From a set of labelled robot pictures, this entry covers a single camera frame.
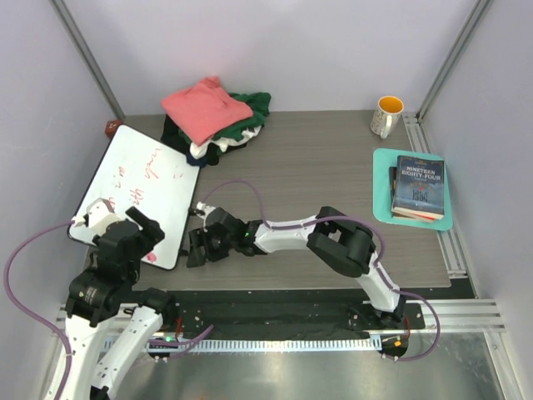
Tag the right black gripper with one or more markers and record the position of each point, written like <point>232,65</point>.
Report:
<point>196,257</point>

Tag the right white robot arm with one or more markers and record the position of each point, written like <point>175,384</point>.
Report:
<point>344,245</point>

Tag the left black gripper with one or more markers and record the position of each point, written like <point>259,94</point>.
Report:
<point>151,234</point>

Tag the white t shirt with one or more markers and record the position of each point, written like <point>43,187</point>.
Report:
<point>224,143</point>

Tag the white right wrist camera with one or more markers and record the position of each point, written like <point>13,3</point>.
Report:
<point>201,210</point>

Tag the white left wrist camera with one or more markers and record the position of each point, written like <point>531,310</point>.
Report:
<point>99,216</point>

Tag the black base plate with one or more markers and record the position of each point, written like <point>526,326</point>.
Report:
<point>292,315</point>

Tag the white dry-erase board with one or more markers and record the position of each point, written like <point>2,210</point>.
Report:
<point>138,171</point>

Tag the white slotted cable duct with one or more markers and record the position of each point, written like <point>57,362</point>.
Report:
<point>373,343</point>

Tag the red cube eraser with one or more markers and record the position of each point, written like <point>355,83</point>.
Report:
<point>112,126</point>

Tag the pink t shirt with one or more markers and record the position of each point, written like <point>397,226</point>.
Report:
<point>206,112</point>

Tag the green t shirt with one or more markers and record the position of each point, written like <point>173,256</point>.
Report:
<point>250,112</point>

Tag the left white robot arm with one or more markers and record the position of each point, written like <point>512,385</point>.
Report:
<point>94,301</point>

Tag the teal tray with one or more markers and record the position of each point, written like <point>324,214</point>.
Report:
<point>383,159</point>

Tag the yellow white mug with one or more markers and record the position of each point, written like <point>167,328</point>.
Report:
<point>386,116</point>

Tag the black t shirt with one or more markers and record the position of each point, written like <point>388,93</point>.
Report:
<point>171,136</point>

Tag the blue 1984 book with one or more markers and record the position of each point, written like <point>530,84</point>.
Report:
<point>407,161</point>

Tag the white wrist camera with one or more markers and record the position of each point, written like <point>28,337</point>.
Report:
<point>201,210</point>
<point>99,216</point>

